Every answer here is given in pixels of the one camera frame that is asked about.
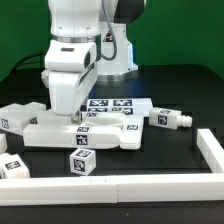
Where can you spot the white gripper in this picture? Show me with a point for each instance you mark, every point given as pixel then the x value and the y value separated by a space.
pixel 70 73

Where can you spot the white chair seat block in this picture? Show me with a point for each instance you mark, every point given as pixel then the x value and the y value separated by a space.
pixel 15 117

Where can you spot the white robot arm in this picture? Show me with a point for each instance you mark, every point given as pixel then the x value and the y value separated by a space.
pixel 102 22

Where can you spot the white tagged cube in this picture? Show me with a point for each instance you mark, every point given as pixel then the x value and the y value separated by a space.
pixel 82 161

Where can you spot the white tagged sheet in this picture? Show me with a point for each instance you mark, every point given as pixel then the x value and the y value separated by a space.
pixel 129 106

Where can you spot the white block left edge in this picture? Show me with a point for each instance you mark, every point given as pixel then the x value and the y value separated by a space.
pixel 3 143

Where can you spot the white tagged block lower left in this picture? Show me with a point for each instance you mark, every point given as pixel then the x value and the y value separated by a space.
pixel 12 167

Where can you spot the white front rail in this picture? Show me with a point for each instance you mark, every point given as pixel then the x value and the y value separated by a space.
pixel 112 189

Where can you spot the white rail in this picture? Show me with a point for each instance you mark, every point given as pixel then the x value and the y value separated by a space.
pixel 112 189
pixel 211 150

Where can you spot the white right rail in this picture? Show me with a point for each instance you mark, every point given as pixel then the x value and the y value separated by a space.
pixel 211 150

